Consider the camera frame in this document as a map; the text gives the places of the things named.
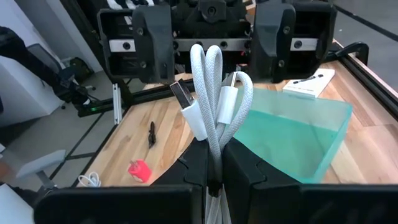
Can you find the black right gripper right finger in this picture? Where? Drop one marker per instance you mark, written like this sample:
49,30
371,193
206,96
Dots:
295,205

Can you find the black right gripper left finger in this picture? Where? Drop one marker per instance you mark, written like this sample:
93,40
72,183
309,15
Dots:
140,205

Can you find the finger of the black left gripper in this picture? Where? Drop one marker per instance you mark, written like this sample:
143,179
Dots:
154,43
273,40

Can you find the pink charger cube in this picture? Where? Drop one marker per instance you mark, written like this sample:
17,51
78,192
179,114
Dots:
141,172

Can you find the white printed product box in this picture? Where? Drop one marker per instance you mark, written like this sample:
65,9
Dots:
314,88

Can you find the dark brown tool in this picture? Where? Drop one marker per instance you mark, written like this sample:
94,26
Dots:
151,137

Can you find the green translucent plastic bin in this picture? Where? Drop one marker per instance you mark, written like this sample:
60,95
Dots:
295,143

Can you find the silver aluminium bar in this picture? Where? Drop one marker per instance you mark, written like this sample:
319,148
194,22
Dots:
117,102

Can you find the black power strip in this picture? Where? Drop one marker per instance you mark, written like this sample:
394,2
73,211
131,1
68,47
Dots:
102,107

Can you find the black office chair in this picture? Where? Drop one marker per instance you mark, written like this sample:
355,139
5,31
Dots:
71,90

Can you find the grey equipment stand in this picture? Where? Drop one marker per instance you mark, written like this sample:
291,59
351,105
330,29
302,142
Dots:
40,163

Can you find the white cabinet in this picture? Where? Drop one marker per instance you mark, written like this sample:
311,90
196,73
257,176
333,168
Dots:
25,93

